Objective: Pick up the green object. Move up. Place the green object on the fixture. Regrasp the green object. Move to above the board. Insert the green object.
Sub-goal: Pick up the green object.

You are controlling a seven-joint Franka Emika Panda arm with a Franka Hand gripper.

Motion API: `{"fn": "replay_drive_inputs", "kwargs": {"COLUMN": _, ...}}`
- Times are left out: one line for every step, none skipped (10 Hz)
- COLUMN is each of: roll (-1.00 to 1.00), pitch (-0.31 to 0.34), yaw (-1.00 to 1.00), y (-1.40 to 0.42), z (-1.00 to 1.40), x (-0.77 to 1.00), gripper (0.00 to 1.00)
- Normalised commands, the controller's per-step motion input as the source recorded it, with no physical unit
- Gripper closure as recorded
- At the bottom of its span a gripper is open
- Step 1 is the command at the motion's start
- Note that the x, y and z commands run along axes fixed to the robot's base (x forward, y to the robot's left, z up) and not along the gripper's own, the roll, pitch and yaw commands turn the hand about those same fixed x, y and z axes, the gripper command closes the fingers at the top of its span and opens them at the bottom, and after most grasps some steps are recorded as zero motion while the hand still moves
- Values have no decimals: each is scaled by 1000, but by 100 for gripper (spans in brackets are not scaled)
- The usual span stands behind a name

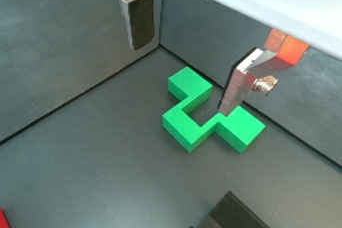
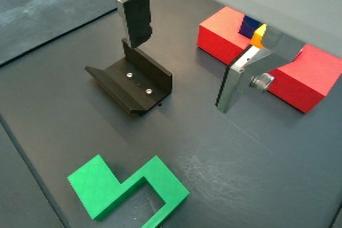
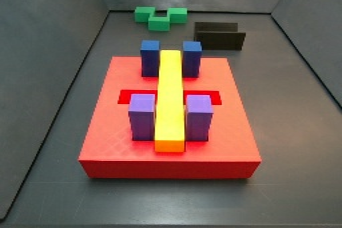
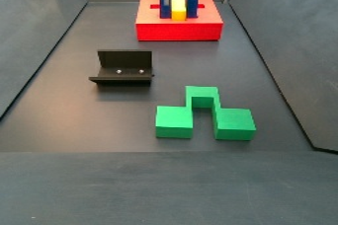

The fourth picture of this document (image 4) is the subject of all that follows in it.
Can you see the blue post right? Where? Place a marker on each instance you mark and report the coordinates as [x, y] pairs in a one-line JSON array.
[[191, 7]]

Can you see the green bridge-shaped block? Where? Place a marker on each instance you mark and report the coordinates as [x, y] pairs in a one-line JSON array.
[[233, 123]]

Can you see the red base board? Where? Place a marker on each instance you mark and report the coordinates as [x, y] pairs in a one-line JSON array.
[[155, 29]]

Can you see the black angle fixture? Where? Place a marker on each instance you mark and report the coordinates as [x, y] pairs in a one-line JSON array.
[[125, 66]]

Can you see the yellow long bar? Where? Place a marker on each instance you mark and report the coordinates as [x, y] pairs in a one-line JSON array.
[[178, 10]]

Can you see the blue post left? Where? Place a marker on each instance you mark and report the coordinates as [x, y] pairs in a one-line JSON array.
[[165, 9]]

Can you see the blue post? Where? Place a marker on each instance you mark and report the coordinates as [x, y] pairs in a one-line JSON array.
[[191, 7], [165, 9]]

